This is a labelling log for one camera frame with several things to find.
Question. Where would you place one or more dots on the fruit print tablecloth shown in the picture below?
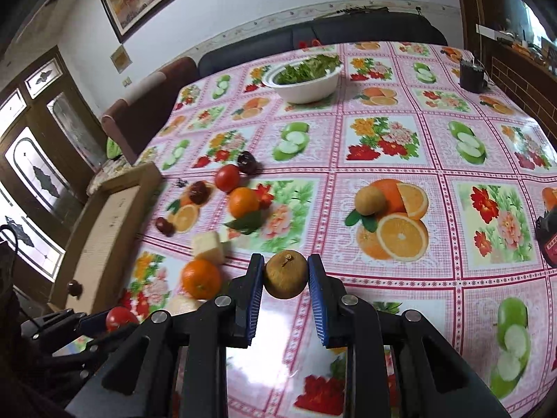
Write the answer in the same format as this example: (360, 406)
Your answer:
(435, 270)

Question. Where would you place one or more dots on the black sofa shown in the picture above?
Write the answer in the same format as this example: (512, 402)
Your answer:
(261, 45)

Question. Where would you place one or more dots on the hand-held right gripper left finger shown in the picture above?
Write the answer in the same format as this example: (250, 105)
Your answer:
(254, 305)

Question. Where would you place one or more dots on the green cushion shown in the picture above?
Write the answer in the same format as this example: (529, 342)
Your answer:
(113, 148)

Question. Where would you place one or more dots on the black cup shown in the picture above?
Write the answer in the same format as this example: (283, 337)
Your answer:
(472, 78)

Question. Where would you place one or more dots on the green leaf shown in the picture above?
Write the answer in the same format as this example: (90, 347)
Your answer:
(243, 224)

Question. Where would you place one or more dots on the brown kiwi fruit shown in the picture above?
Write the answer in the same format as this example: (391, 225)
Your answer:
(286, 275)

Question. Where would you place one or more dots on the wooden glass door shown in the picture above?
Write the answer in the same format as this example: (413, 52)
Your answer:
(39, 139)

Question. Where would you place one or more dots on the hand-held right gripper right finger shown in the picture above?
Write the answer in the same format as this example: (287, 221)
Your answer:
(317, 309)

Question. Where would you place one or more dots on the dark purple plum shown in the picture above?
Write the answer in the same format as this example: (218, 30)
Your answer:
(247, 162)

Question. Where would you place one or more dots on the cardboard box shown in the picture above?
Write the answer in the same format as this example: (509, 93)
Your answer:
(104, 235)

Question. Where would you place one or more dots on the orange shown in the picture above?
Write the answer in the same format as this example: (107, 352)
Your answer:
(201, 278)
(243, 202)

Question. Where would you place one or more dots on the red and black pack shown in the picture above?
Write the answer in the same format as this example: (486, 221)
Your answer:
(549, 239)

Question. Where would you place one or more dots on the white bowl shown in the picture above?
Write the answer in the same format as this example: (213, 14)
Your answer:
(309, 89)

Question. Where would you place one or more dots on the red tomato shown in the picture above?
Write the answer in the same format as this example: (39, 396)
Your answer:
(118, 318)
(227, 177)

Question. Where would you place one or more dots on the green leafy vegetables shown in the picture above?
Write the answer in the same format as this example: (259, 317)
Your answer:
(309, 67)

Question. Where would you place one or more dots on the brown armchair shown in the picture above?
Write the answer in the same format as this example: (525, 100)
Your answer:
(143, 109)

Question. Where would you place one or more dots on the brown kiwi on table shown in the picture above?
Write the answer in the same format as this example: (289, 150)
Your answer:
(370, 200)

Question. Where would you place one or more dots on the wooden cabinet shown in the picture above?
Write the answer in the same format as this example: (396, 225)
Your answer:
(513, 74)

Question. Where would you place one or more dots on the small wall plaque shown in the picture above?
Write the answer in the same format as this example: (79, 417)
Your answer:
(119, 59)

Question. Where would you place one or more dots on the red item on sofa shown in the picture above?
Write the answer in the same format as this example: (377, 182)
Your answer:
(310, 43)

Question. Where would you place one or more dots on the patterned cloth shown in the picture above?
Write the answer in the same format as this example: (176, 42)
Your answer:
(106, 174)

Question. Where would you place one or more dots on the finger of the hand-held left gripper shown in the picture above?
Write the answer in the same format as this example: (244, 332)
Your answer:
(93, 320)
(100, 340)

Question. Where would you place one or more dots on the small dark stem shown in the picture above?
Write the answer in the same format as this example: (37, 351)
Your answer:
(178, 181)

